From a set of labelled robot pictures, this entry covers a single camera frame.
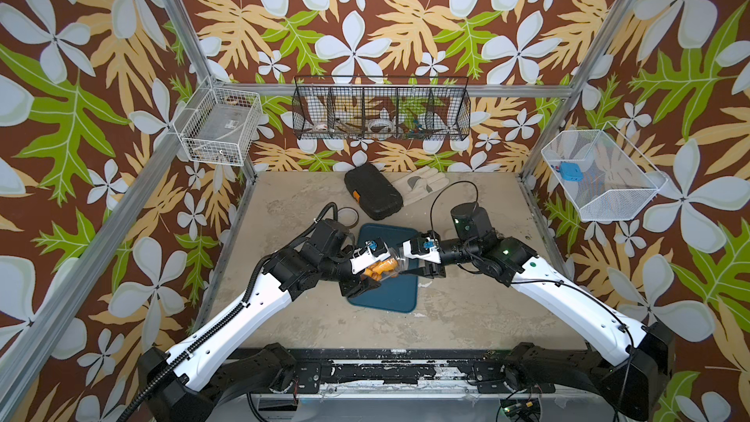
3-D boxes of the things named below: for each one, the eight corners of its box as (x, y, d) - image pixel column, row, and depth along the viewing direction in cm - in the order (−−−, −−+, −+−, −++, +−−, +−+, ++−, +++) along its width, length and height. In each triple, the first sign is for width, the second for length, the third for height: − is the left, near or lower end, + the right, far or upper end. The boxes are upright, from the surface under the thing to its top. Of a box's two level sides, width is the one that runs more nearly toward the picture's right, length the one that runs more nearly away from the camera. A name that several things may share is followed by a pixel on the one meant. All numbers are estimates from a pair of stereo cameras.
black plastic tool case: (372, 226, 106) (372, 217, 101) (341, 183, 119) (339, 173, 115) (406, 209, 111) (408, 199, 106) (373, 169, 124) (373, 159, 120)
